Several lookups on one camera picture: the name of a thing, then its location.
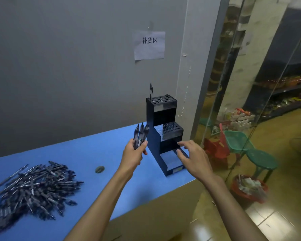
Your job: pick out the person's left hand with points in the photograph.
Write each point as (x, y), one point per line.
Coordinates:
(131, 158)

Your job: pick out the person's right hand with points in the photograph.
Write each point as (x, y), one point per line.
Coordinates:
(199, 163)

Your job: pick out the black tiered pen display stand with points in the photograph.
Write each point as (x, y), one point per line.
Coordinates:
(155, 117)

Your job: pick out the pile of grey pens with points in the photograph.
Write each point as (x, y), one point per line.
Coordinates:
(35, 188)

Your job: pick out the person's right forearm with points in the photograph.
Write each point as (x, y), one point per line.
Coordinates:
(233, 213)

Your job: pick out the person's left forearm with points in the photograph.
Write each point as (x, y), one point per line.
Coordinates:
(97, 210)

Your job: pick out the red plastic stool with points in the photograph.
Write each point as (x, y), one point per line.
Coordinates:
(215, 148)

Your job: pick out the small round metal disc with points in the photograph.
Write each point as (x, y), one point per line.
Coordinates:
(99, 169)

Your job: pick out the blue table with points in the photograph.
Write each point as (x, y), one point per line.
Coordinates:
(77, 153)

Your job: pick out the red plastic bucket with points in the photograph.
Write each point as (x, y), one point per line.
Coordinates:
(248, 193)

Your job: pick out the heap of packaged goods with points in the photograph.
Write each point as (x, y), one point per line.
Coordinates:
(240, 117)

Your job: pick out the green plastic stool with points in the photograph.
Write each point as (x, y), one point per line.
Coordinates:
(262, 159)

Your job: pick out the dark goods shelf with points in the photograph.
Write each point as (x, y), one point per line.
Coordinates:
(286, 97)

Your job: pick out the white paper wall sign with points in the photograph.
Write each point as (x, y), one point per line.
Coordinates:
(149, 46)

